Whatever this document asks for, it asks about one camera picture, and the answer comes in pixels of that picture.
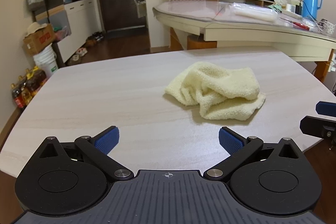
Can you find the white plastic bucket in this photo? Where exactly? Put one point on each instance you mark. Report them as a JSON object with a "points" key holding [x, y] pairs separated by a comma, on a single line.
{"points": [[47, 61]]}

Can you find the white wall-hung bag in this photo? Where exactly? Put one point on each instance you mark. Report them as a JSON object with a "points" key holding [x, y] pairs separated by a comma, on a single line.
{"points": [[140, 10]]}

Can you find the polka dot mug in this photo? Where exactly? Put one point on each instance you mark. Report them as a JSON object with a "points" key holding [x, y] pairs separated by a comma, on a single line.
{"points": [[329, 27]]}

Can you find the pair of beige sandals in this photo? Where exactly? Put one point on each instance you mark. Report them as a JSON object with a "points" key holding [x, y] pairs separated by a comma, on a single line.
{"points": [[76, 58]]}

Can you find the dark sauce bottle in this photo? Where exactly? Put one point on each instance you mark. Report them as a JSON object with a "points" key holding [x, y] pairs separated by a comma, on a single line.
{"points": [[18, 98]]}

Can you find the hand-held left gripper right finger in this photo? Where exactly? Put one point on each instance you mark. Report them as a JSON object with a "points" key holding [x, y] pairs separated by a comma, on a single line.
{"points": [[231, 140]]}

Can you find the pair of black sneakers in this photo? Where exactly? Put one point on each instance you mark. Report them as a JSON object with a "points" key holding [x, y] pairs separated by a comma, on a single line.
{"points": [[98, 37]]}

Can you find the cream terry towel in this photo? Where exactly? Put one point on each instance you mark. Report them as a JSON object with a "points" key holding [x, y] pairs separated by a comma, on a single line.
{"points": [[223, 87]]}

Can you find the tissue pack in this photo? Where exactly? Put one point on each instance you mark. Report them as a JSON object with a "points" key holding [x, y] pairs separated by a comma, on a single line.
{"points": [[280, 1]]}

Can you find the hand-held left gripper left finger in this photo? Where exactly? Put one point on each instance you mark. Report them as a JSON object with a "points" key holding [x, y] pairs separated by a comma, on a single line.
{"points": [[107, 138]]}

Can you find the pair of brown shoes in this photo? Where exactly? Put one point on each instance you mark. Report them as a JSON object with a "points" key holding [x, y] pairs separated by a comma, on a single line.
{"points": [[91, 43]]}

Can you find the red scissors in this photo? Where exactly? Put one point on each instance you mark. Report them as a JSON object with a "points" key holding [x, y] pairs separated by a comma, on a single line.
{"points": [[299, 25]]}

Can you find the cream dining table glass top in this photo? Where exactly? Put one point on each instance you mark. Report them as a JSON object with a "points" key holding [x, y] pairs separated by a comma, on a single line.
{"points": [[236, 32]]}

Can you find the pile of colourful clothes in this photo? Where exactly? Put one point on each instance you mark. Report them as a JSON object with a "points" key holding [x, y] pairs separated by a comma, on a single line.
{"points": [[62, 33]]}

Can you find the white power strip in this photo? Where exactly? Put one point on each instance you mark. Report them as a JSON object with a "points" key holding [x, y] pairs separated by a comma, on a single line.
{"points": [[290, 13]]}

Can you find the clear plastic bag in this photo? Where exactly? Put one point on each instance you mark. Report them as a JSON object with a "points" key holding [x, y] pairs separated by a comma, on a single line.
{"points": [[252, 12]]}

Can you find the pair of white pink sneakers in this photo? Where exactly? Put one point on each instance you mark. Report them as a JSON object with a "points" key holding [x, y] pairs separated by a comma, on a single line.
{"points": [[82, 52]]}

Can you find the white and grey cabinet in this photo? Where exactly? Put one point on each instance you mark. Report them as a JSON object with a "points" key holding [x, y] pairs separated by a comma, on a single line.
{"points": [[76, 14]]}

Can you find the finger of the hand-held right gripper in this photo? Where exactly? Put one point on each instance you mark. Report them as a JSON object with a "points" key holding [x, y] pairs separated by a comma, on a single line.
{"points": [[315, 126], [325, 108]]}

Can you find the straw hat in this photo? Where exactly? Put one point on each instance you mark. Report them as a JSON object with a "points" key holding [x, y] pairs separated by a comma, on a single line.
{"points": [[35, 28]]}

